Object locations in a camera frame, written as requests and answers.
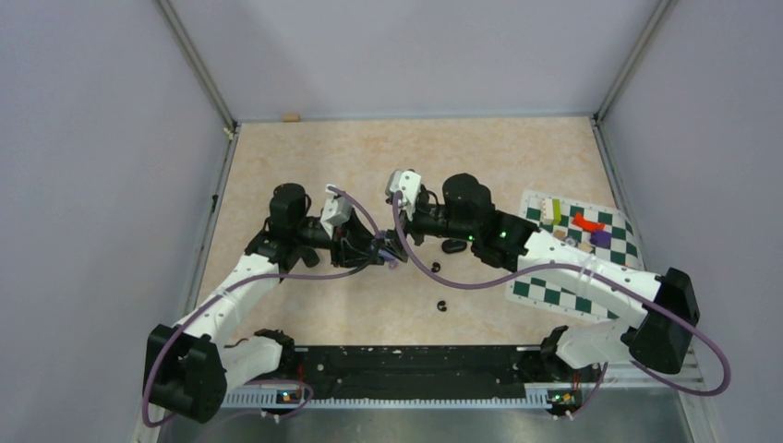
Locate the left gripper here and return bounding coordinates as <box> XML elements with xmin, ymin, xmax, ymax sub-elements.
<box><xmin>295</xmin><ymin>207</ymin><xmax>385</xmax><ymax>268</ymax></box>

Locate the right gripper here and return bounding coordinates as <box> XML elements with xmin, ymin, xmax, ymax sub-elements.
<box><xmin>372</xmin><ymin>194</ymin><xmax>476</xmax><ymax>262</ymax></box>

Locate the purple earbud charging case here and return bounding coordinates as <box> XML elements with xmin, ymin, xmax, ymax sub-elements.
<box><xmin>375</xmin><ymin>231</ymin><xmax>399</xmax><ymax>269</ymax></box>

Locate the black earbud charging case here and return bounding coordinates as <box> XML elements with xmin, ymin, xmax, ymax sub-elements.
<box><xmin>440</xmin><ymin>239</ymin><xmax>468</xmax><ymax>255</ymax></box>

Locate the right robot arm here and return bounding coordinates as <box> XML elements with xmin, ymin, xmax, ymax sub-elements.
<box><xmin>386</xmin><ymin>170</ymin><xmax>700</xmax><ymax>380</ymax></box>

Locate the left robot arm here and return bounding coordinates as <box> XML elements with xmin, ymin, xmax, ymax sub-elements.
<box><xmin>142</xmin><ymin>183</ymin><xmax>407</xmax><ymax>427</ymax></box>

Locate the black rectangular bar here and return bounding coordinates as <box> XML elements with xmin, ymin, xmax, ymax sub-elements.
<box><xmin>299</xmin><ymin>246</ymin><xmax>320</xmax><ymax>269</ymax></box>

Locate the yellow-green white block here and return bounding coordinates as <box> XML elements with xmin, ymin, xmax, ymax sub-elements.
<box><xmin>540</xmin><ymin>198</ymin><xmax>562</xmax><ymax>225</ymax></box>

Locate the red block upper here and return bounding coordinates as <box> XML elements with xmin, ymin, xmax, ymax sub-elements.
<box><xmin>572</xmin><ymin>212</ymin><xmax>606</xmax><ymax>233</ymax></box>

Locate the purple block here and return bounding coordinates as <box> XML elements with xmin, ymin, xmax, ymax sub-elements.
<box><xmin>590</xmin><ymin>230</ymin><xmax>612</xmax><ymax>248</ymax></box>

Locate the green white chessboard mat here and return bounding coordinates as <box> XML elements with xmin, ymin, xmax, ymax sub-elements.
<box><xmin>506</xmin><ymin>190</ymin><xmax>644</xmax><ymax>323</ymax></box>

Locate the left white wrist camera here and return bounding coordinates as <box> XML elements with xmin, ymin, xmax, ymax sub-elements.
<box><xmin>319</xmin><ymin>184</ymin><xmax>353</xmax><ymax>239</ymax></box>

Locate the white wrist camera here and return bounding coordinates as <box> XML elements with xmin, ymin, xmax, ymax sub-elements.
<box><xmin>319</xmin><ymin>184</ymin><xmax>353</xmax><ymax>239</ymax></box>
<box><xmin>385</xmin><ymin>169</ymin><xmax>422</xmax><ymax>221</ymax></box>

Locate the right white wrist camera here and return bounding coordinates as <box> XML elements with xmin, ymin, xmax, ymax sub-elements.
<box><xmin>385</xmin><ymin>169</ymin><xmax>422</xmax><ymax>221</ymax></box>

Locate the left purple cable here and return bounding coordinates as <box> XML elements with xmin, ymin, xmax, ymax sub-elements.
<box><xmin>140</xmin><ymin>186</ymin><xmax>399</xmax><ymax>428</ymax></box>

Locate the purple cable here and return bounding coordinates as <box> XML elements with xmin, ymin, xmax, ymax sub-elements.
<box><xmin>140</xmin><ymin>186</ymin><xmax>399</xmax><ymax>428</ymax></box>
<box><xmin>391</xmin><ymin>190</ymin><xmax>733</xmax><ymax>417</ymax></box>

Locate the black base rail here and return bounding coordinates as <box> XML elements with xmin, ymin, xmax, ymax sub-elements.
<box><xmin>259</xmin><ymin>344</ymin><xmax>583</xmax><ymax>411</ymax></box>

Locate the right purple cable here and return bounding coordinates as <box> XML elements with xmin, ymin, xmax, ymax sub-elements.
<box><xmin>391</xmin><ymin>190</ymin><xmax>733</xmax><ymax>417</ymax></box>

